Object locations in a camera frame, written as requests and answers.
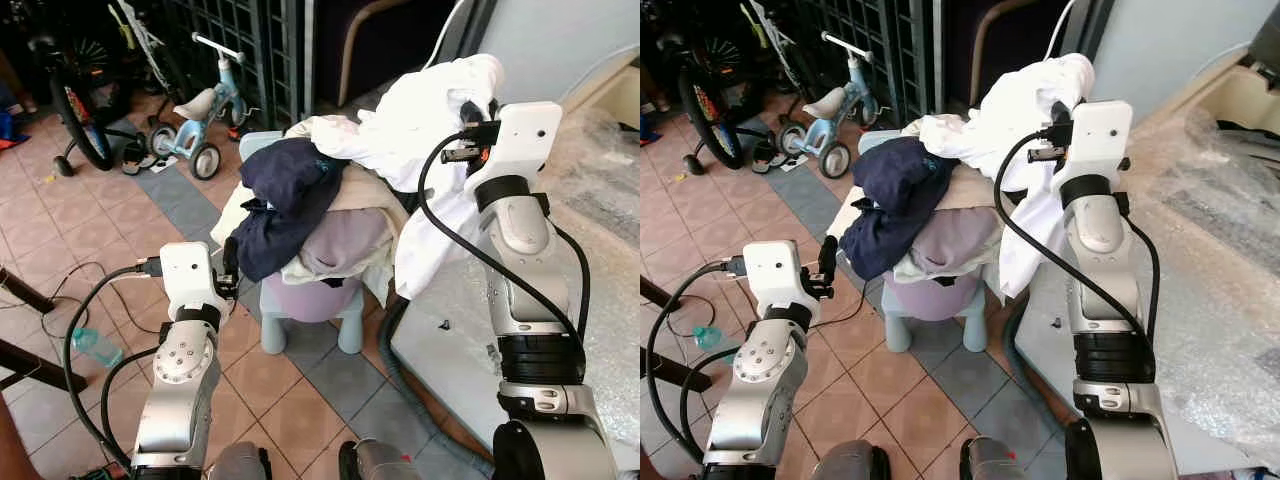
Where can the white shirt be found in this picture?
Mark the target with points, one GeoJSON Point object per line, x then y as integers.
{"type": "Point", "coordinates": [1005, 115]}
{"type": "Point", "coordinates": [420, 120]}

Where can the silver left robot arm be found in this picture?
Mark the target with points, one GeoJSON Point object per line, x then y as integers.
{"type": "Point", "coordinates": [178, 395]}
{"type": "Point", "coordinates": [752, 395]}

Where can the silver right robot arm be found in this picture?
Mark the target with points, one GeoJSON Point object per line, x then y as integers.
{"type": "Point", "coordinates": [1105, 300]}
{"type": "Point", "coordinates": [530, 300]}

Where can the grey washing machine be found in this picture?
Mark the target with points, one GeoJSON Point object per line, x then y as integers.
{"type": "Point", "coordinates": [1050, 300]}
{"type": "Point", "coordinates": [450, 340]}

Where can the navy blue garment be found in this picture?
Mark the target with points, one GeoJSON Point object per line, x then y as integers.
{"type": "Point", "coordinates": [895, 195]}
{"type": "Point", "coordinates": [285, 195]}

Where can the lilac plastic laundry basket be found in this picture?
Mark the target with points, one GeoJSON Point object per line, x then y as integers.
{"type": "Point", "coordinates": [315, 298]}
{"type": "Point", "coordinates": [930, 298]}

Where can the pale lilac garment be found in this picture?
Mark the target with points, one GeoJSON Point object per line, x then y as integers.
{"type": "Point", "coordinates": [955, 242]}
{"type": "Point", "coordinates": [350, 242]}

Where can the clear bubble wrap sheet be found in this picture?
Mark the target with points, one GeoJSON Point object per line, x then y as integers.
{"type": "Point", "coordinates": [600, 190]}
{"type": "Point", "coordinates": [1210, 260]}

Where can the teal plastic bottle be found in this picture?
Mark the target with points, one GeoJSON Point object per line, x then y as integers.
{"type": "Point", "coordinates": [706, 337]}
{"type": "Point", "coordinates": [98, 348]}

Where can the light blue plastic stool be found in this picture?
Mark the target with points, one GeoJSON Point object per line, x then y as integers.
{"type": "Point", "coordinates": [970, 322]}
{"type": "Point", "coordinates": [350, 325]}

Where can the light blue child tricycle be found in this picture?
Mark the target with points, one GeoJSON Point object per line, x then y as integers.
{"type": "Point", "coordinates": [200, 120]}
{"type": "Point", "coordinates": [830, 120]}

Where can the dark wooden furniture bar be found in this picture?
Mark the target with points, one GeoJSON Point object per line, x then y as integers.
{"type": "Point", "coordinates": [45, 365]}
{"type": "Point", "coordinates": [675, 368]}

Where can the black child bicycle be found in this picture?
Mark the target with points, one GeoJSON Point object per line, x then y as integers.
{"type": "Point", "coordinates": [712, 115]}
{"type": "Point", "coordinates": [85, 115]}

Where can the black metal grille gate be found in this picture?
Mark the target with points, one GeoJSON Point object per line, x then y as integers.
{"type": "Point", "coordinates": [240, 45]}
{"type": "Point", "coordinates": [870, 40]}

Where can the robot right leg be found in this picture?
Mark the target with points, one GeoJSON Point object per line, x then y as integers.
{"type": "Point", "coordinates": [995, 460]}
{"type": "Point", "coordinates": [380, 460]}

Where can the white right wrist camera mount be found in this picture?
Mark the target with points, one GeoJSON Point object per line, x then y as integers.
{"type": "Point", "coordinates": [530, 135]}
{"type": "Point", "coordinates": [1102, 135]}

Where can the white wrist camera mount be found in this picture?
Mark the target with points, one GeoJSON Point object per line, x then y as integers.
{"type": "Point", "coordinates": [772, 270]}
{"type": "Point", "coordinates": [188, 272]}
{"type": "Point", "coordinates": [530, 135]}
{"type": "Point", "coordinates": [1102, 135]}

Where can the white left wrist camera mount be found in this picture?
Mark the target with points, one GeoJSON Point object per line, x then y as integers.
{"type": "Point", "coordinates": [188, 272]}
{"type": "Point", "coordinates": [772, 270]}

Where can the brown curved chair frame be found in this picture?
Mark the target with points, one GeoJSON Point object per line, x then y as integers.
{"type": "Point", "coordinates": [350, 50]}
{"type": "Point", "coordinates": [985, 45]}

